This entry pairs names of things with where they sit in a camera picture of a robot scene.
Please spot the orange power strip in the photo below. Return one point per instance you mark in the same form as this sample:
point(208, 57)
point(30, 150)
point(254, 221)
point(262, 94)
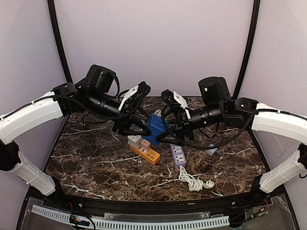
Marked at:
point(151, 156)

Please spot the left black frame post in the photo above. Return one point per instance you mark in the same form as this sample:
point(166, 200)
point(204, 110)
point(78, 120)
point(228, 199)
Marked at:
point(58, 40)

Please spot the white slotted cable duct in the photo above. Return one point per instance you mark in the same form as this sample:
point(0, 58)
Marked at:
point(136, 222)

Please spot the purple power strip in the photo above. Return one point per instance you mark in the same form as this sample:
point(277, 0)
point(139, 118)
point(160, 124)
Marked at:
point(178, 155)

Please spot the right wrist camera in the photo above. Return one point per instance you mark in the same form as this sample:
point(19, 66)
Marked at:
point(176, 102)

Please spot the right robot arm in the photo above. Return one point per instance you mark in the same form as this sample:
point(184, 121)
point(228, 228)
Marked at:
point(242, 113)

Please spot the white cube socket adapter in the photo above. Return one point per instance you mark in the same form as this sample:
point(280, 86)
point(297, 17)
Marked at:
point(135, 141)

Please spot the black front rail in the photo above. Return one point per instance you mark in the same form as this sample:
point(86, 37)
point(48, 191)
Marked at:
point(226, 204)

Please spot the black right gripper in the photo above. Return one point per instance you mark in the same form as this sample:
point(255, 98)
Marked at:
point(182, 126)

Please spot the small circuit board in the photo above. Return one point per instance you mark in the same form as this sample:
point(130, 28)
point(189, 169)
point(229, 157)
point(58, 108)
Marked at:
point(78, 221)

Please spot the black frame post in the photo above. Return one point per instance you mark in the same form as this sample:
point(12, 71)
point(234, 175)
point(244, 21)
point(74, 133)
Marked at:
point(58, 40)
point(248, 48)

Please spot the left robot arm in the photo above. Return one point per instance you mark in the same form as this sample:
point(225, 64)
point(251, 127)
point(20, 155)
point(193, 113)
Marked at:
point(90, 95)

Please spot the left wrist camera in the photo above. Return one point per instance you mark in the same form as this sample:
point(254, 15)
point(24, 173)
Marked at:
point(134, 94)

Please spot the blue cube socket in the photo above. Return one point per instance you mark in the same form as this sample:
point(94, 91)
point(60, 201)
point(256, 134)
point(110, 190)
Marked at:
point(155, 125)

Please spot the right black frame post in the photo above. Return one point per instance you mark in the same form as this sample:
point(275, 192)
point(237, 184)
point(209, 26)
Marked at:
point(248, 48)

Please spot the pink wall charger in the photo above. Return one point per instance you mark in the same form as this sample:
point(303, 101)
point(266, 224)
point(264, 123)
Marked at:
point(145, 145)

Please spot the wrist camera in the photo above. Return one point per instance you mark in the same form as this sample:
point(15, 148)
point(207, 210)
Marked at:
point(134, 94)
point(176, 102)

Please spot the light blue wall charger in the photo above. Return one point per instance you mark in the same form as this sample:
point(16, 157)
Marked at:
point(211, 151)

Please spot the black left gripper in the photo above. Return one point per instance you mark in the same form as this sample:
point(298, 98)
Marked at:
point(127, 117)

